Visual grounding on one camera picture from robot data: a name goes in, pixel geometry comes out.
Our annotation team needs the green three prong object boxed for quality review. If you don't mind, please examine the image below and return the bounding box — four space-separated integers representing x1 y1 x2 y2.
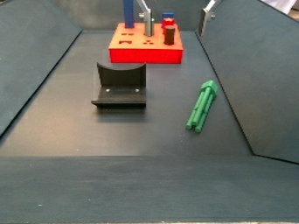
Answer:
186 80 218 133

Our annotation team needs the red star peg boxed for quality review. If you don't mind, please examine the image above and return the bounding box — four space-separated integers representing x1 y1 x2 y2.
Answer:
163 17 175 31

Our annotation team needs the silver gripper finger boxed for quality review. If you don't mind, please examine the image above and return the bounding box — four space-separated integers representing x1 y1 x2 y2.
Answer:
135 0 154 37
199 0 219 36

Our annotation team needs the tall blue rectangular peg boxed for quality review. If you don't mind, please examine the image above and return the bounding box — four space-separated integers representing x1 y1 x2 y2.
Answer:
123 0 135 28

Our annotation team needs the red peg board block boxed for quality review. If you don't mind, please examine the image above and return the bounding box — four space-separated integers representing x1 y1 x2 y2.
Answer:
108 23 183 64

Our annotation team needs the black curved fixture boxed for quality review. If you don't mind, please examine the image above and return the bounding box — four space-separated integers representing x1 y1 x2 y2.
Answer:
91 64 145 108

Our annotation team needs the dark brown hexagonal peg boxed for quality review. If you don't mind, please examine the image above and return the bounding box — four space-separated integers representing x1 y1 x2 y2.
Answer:
164 25 175 46

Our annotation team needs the short blue rounded peg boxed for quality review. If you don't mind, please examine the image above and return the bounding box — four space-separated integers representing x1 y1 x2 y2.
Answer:
163 12 174 20

